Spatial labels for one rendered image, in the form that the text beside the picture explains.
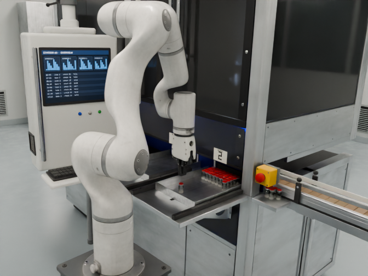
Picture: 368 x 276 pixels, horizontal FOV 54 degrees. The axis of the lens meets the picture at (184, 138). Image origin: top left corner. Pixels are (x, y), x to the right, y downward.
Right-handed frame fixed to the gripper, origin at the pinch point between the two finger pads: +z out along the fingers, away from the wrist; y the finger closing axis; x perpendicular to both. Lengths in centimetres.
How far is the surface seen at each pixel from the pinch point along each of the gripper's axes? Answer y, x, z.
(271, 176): -21.9, -30.3, 2.7
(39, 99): 85, 25, -18
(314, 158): 1, -108, 17
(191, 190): 8.2, -13.4, 15.2
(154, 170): 38.8, -15.1, 15.2
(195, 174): 19.4, -25.9, 14.3
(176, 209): -1.4, 4.0, 15.5
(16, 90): 544, -97, 44
